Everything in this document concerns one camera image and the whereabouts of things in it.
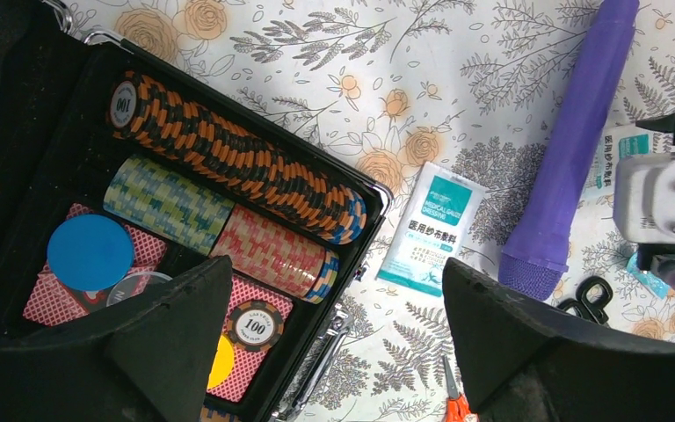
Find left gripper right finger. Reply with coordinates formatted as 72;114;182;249
442;258;675;421

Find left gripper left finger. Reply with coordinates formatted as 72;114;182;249
0;256;233;421

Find gauze dressing packet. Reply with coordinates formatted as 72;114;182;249
377;162;485;297
581;126;652;200

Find teal packet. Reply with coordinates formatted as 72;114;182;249
626;252;671;299

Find purple flashlight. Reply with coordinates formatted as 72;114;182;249
498;0;639;301

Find black poker chip case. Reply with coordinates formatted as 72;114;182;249
0;1;392;421

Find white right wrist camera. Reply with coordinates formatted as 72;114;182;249
613;153;675;244

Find orange handled scissors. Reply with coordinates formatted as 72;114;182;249
442;356;478;422

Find black handled scissors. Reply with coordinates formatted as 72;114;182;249
556;276;613;326

